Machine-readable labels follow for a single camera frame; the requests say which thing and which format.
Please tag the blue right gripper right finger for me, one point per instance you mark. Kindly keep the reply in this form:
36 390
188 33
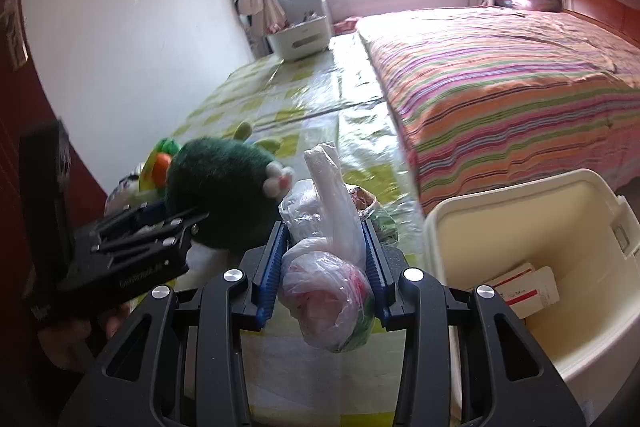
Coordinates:
378 274

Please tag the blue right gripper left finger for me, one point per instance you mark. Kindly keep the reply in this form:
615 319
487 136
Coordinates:
268 274

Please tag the clear plastic trash bag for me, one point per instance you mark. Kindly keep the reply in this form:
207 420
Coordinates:
323 281

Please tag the white plastic trash bin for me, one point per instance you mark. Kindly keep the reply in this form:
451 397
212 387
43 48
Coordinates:
564 254

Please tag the person's left hand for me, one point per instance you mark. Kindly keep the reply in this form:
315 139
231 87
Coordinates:
62 345

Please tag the dark green plush toy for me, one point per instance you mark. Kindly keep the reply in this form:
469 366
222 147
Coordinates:
235 183

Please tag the colourful small toy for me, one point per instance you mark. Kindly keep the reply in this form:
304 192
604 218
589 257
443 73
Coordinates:
153 176

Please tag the red white paper box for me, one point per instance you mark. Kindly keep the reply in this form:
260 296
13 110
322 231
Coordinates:
527 290

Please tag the striped bed cover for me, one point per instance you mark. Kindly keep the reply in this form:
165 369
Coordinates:
486 98

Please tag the white storage basket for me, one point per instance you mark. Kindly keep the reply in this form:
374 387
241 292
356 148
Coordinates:
301 40

